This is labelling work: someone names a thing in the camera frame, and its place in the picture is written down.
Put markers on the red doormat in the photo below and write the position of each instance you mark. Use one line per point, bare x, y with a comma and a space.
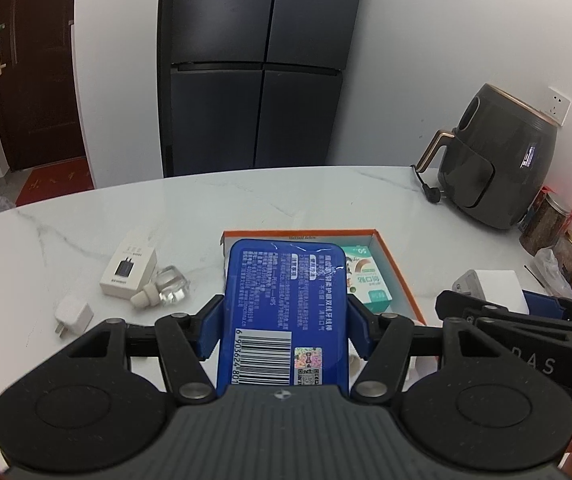
56, 180

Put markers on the dark grey air fryer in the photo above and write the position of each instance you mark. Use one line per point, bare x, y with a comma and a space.
501, 160

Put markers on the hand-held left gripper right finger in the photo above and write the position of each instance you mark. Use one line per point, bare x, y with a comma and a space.
358, 325

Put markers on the white power adapter box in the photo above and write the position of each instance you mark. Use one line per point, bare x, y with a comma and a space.
128, 262

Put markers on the glass jar with gold lid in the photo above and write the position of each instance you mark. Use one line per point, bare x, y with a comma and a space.
570, 257

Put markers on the orange-rimmed cardboard box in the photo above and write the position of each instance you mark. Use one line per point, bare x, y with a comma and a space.
391, 260

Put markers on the blue tin box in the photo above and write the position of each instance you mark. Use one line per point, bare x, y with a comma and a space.
276, 300

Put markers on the dark brown door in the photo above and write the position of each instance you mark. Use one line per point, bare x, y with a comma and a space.
36, 60

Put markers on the teal and white bandage box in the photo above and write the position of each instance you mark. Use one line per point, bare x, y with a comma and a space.
368, 275

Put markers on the dark grey refrigerator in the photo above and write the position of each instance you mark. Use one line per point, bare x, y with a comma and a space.
261, 65

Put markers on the clear plastic bag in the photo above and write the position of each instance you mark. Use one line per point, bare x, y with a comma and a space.
548, 270

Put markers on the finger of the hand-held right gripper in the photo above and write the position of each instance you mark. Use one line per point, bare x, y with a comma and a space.
546, 305
496, 312

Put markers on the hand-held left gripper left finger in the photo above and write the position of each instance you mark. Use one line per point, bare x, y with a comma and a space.
211, 327

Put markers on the white charger plug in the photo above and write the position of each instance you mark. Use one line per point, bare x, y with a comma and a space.
75, 316

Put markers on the clear bottle with beige cap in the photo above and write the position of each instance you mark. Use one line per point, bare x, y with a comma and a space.
166, 287

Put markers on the white wall socket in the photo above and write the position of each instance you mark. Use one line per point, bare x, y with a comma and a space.
559, 105

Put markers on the gold door lock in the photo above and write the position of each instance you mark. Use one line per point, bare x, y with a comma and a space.
0, 50

